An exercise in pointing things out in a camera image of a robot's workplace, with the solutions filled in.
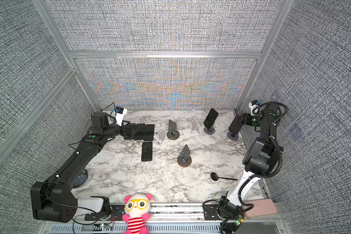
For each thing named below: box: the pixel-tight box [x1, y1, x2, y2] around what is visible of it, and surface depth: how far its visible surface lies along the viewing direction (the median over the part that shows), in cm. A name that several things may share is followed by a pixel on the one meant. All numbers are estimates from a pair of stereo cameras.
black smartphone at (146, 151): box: [141, 141, 153, 162], surface depth 99 cm
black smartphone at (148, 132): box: [143, 124, 155, 141], surface depth 106 cm
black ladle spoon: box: [210, 172, 239, 181], surface depth 87 cm
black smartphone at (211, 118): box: [203, 108, 219, 128], surface depth 102 cm
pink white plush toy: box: [121, 193, 153, 234], surface depth 70 cm
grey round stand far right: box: [226, 131, 239, 141], surface depth 105 cm
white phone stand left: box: [153, 129, 170, 145], surface depth 102 cm
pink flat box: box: [243, 198, 278, 217], surface depth 72 cm
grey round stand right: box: [203, 126, 216, 136], surface depth 108 cm
